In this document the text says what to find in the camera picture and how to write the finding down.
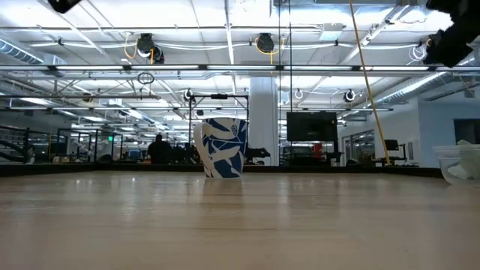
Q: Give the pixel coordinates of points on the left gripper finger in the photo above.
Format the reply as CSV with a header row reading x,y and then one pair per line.
x,y
63,4

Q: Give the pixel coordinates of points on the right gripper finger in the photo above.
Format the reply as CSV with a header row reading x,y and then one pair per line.
x,y
448,47

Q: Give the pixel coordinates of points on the green sweetener packet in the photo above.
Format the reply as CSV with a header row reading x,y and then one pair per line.
x,y
468,153

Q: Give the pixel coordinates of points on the clear plastic bowl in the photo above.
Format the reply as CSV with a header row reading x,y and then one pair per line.
x,y
459,168

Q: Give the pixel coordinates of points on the white sweetener packet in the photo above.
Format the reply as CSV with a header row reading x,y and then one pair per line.
x,y
457,171

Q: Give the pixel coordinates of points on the black monitor screen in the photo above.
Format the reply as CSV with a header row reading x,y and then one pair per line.
x,y
311,125

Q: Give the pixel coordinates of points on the person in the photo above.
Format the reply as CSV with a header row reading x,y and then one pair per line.
x,y
159,150

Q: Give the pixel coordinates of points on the blue and white mug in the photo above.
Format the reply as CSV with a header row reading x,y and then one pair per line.
x,y
223,148

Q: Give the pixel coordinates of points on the black aluminium table frame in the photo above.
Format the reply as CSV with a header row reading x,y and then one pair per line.
x,y
337,169

